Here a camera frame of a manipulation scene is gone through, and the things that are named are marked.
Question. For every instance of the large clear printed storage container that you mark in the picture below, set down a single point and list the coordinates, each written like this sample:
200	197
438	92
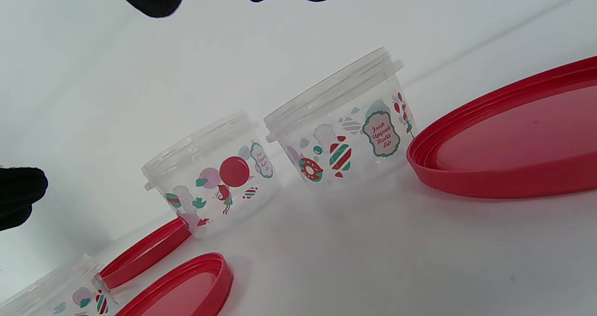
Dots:
233	171

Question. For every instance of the medium clear printed storage container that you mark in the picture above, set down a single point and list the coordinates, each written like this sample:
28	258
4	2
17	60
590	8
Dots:
336	134

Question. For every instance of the large red container lid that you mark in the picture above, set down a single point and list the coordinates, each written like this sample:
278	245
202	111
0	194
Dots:
144	253

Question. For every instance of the small red container lid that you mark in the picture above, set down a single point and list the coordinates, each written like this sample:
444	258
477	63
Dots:
186	288

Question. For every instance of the small clear printed storage container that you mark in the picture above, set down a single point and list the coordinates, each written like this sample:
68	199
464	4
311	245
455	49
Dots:
60	288

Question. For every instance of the medium red container lid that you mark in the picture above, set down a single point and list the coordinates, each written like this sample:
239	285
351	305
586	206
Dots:
513	134

